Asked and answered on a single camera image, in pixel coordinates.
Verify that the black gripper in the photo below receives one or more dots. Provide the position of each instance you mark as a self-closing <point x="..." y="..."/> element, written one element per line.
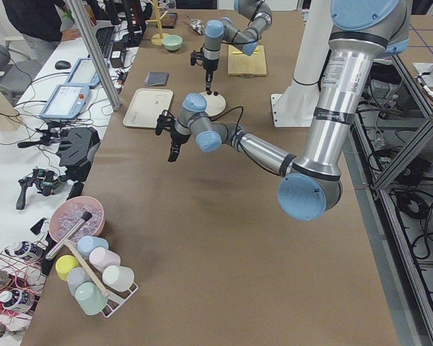
<point x="176" y="138"/>
<point x="209" y="65"/>

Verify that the cream round plate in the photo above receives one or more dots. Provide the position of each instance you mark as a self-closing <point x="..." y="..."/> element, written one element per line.
<point x="215" y="104"/>

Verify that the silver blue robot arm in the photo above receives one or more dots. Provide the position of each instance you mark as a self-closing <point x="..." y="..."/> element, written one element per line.
<point x="339" y="45"/>
<point x="218" y="31"/>

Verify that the cream rabbit tray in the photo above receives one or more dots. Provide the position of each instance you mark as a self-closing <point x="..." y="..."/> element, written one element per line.
<point x="146" y="106"/>

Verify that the wooden cutting board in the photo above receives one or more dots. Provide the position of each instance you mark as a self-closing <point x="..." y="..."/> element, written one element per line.
<point x="247" y="66"/>

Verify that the mint green bowl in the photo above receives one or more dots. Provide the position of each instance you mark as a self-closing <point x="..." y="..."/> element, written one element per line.
<point x="172" y="43"/>

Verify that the metal ice scoop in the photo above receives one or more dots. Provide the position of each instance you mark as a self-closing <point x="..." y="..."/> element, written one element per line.
<point x="197" y="25"/>

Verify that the grey folded cloth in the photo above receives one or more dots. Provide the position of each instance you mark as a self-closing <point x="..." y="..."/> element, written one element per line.
<point x="156" y="79"/>

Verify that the wooden mug tree stand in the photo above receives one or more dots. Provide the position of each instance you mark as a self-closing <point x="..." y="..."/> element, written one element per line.
<point x="159" y="13"/>

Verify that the black plastic stand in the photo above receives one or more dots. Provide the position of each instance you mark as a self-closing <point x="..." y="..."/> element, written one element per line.
<point x="76" y="152"/>

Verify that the black keyboard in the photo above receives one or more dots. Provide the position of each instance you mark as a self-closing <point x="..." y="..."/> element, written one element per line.
<point x="104" y="37"/>

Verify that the metal muddler black tip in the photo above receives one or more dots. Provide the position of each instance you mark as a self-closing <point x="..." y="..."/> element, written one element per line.
<point x="86" y="216"/>

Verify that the blue teach pendant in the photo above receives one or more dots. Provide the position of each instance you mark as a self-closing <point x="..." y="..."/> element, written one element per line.
<point x="84" y="72"/>
<point x="66" y="102"/>

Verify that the pink bowl of ice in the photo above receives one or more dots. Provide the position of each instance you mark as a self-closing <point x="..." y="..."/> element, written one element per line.
<point x="66" y="215"/>

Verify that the blue plastic cup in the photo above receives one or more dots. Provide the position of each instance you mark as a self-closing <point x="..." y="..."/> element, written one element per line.
<point x="88" y="243"/>

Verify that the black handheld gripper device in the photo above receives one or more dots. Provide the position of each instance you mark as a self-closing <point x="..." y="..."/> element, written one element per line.
<point x="46" y="181"/>

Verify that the pink plastic cup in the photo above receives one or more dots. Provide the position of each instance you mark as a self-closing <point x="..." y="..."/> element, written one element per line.
<point x="101" y="258"/>

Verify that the white plastic cup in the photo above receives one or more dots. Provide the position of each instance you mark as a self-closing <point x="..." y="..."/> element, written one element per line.
<point x="118" y="277"/>

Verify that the black computer mouse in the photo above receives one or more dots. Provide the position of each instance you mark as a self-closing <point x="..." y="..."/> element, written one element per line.
<point x="62" y="65"/>

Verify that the yellow plastic cup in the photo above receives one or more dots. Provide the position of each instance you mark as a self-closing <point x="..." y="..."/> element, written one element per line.
<point x="65" y="264"/>

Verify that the grey plastic cup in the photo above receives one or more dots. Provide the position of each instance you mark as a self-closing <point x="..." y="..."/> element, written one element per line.
<point x="75" y="278"/>

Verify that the white cup rack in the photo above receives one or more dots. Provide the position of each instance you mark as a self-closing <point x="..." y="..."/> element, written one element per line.
<point x="116" y="299"/>

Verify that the mint green plastic cup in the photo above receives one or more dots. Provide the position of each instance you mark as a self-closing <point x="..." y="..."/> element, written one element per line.
<point x="90" y="298"/>

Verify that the person in dark top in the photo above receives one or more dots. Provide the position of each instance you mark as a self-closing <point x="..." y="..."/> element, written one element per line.
<point x="39" y="19"/>

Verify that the white camera mast base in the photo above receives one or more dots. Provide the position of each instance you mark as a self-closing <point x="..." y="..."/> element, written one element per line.
<point x="295" y="107"/>

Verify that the aluminium frame post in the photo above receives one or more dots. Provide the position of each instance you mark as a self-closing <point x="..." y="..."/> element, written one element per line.
<point x="88" y="35"/>

